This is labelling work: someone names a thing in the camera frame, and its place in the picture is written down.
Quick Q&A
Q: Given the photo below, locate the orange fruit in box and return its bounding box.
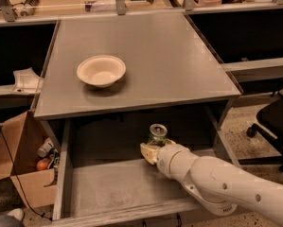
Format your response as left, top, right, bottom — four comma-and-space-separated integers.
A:
36, 158, 49, 171

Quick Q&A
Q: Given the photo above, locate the black office chair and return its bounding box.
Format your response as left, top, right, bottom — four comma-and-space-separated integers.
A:
239, 89, 283, 172

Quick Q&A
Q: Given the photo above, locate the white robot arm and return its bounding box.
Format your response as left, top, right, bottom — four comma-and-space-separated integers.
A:
140, 142, 283, 227

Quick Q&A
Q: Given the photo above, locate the green soda can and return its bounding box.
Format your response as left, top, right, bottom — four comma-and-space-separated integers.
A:
148, 124, 168, 147

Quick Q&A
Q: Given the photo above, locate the open grey top drawer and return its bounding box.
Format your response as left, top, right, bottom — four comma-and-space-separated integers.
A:
53, 106, 238, 227

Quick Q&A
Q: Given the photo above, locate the white shoe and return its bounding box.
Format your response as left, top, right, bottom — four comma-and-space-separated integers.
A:
8, 208, 25, 221

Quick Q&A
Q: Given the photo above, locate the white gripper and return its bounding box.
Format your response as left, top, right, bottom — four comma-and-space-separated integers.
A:
140, 139, 198, 180

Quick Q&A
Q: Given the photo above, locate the brown cardboard box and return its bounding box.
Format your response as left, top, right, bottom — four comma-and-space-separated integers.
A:
0, 111, 56, 208

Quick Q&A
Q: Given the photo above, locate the black floor cable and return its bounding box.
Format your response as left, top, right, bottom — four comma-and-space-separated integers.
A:
0, 107, 53, 221

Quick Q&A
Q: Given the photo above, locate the white bottle in box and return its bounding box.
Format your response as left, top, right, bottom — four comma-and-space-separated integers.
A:
37, 138, 54, 158

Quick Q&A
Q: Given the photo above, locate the grey cabinet with top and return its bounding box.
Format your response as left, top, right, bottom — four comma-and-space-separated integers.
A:
33, 10, 242, 121

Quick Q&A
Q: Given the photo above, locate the white paper on shelf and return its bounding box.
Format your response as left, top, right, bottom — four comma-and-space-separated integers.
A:
11, 68, 44, 95

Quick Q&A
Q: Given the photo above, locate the white paper bowl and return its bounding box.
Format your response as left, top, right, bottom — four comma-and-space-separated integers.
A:
77, 55, 126, 88

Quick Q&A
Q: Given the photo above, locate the handheld tool on desk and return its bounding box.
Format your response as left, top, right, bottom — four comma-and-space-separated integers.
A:
20, 0, 40, 16

